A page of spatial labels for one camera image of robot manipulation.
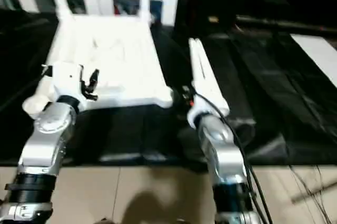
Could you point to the small yellow label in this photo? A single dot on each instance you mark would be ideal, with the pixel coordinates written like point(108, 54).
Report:
point(213, 19)

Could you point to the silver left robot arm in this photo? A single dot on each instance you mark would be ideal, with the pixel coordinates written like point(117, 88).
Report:
point(50, 129)

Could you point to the black flat screen television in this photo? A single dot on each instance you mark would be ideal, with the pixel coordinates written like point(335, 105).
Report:
point(284, 23)

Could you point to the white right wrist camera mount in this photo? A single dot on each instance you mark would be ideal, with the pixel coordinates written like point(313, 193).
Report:
point(200, 105)

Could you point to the black plastic mat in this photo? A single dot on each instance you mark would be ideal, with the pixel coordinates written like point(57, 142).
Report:
point(263, 90)

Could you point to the white plastic table top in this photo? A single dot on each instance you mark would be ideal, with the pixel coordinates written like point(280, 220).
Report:
point(118, 50)

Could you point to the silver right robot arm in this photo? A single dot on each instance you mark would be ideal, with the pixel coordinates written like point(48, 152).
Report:
point(223, 150)

